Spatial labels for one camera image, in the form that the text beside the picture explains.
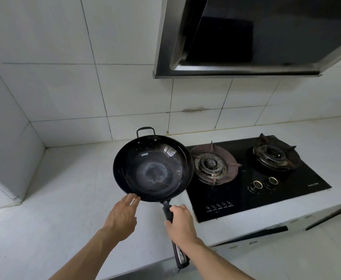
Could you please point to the person's right hand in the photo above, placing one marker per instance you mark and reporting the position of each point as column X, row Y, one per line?
column 183, row 226

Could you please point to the person's left hand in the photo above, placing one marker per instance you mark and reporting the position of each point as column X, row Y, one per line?
column 120, row 218

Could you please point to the person's right thumb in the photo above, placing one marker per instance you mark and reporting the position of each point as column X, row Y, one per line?
column 169, row 215

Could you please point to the person's left thumb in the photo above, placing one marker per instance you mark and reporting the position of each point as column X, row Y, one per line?
column 137, row 202

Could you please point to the person's left forearm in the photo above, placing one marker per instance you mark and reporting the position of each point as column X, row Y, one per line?
column 85, row 256

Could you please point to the person's right forearm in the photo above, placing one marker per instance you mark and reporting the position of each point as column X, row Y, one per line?
column 214, row 263

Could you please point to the rusty gas burner with grate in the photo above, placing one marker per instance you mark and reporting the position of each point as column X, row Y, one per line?
column 212, row 166

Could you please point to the black glass gas hob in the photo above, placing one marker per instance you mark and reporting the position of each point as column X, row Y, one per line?
column 246, row 201

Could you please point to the round hob knob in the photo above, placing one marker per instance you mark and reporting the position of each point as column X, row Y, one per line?
column 255, row 186
column 271, row 182

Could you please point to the dark gas burner with grate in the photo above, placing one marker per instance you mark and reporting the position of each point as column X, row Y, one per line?
column 275, row 153

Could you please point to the black steel range hood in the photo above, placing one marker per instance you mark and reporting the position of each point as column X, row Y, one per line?
column 260, row 32

